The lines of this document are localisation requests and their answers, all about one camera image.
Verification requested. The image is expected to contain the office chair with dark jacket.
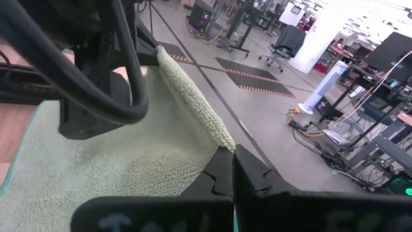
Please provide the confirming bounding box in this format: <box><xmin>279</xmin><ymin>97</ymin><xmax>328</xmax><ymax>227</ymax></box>
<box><xmin>258</xmin><ymin>24</ymin><xmax>307</xmax><ymax>73</ymax></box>

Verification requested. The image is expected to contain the light green microfiber towel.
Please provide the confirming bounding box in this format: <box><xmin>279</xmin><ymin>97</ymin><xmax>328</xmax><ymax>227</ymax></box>
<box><xmin>0</xmin><ymin>44</ymin><xmax>237</xmax><ymax>232</ymax></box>

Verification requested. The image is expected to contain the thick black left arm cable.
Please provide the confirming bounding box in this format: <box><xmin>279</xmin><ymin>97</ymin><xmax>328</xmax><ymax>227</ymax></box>
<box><xmin>0</xmin><ymin>0</ymin><xmax>149</xmax><ymax>126</ymax></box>

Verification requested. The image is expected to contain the black lit computer tower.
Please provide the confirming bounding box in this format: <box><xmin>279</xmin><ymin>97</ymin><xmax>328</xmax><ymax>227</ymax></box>
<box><xmin>187</xmin><ymin>1</ymin><xmax>215</xmax><ymax>32</ymax></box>

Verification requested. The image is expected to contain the black floor box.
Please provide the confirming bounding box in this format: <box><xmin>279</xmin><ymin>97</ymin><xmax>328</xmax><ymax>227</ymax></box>
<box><xmin>315</xmin><ymin>96</ymin><xmax>344</xmax><ymax>122</ymax></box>

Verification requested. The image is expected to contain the white tower fan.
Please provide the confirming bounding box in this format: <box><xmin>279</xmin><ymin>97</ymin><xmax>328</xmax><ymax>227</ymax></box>
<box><xmin>297</xmin><ymin>60</ymin><xmax>350</xmax><ymax>116</ymax></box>

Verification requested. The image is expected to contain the small black striped floor mat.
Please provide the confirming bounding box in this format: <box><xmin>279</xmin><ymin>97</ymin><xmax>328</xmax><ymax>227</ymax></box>
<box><xmin>157</xmin><ymin>41</ymin><xmax>191</xmax><ymax>63</ymax></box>

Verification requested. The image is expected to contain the black floor power strip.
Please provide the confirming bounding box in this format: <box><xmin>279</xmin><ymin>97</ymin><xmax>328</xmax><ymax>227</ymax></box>
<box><xmin>287</xmin><ymin>121</ymin><xmax>310</xmax><ymax>132</ymax></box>

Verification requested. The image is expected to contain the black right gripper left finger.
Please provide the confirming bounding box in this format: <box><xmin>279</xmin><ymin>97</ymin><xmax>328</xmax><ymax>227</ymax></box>
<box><xmin>70</xmin><ymin>146</ymin><xmax>235</xmax><ymax>232</ymax></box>

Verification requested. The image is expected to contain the white board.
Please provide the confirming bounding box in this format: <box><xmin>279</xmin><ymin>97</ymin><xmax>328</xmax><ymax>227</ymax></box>
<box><xmin>278</xmin><ymin>1</ymin><xmax>306</xmax><ymax>28</ymax></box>

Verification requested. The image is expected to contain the black flat panel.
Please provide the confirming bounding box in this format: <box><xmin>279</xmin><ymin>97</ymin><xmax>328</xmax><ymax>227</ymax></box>
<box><xmin>362</xmin><ymin>31</ymin><xmax>412</xmax><ymax>83</ymax></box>

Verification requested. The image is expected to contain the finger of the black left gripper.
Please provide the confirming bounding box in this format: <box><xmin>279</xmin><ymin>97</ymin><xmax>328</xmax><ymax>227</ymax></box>
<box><xmin>133</xmin><ymin>15</ymin><xmax>161</xmax><ymax>67</ymax></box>

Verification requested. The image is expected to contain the large black striped floor mat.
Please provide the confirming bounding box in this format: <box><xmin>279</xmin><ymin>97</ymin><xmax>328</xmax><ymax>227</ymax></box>
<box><xmin>214</xmin><ymin>57</ymin><xmax>296</xmax><ymax>99</ymax></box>

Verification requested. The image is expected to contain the black desk frame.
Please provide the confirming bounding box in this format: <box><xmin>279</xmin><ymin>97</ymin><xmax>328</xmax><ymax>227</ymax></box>
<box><xmin>346</xmin><ymin>133</ymin><xmax>412</xmax><ymax>181</ymax></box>

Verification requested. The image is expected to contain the green-lit computer case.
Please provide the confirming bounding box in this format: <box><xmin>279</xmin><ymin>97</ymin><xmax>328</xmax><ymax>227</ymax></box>
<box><xmin>382</xmin><ymin>175</ymin><xmax>412</xmax><ymax>197</ymax></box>

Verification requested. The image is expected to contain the black rolling desk stand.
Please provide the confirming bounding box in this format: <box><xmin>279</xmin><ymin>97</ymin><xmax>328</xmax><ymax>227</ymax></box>
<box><xmin>216</xmin><ymin>0</ymin><xmax>256</xmax><ymax>54</ymax></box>

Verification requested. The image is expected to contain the yellow floor cable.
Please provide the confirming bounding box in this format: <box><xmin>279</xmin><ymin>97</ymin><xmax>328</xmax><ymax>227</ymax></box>
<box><xmin>192</xmin><ymin>1</ymin><xmax>238</xmax><ymax>45</ymax></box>

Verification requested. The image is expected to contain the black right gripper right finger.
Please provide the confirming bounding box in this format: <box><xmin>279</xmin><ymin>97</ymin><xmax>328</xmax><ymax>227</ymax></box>
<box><xmin>233</xmin><ymin>144</ymin><xmax>412</xmax><ymax>232</ymax></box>

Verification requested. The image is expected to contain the white building column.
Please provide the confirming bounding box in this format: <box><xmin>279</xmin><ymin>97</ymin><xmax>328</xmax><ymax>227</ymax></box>
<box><xmin>287</xmin><ymin>0</ymin><xmax>355</xmax><ymax>75</ymax></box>

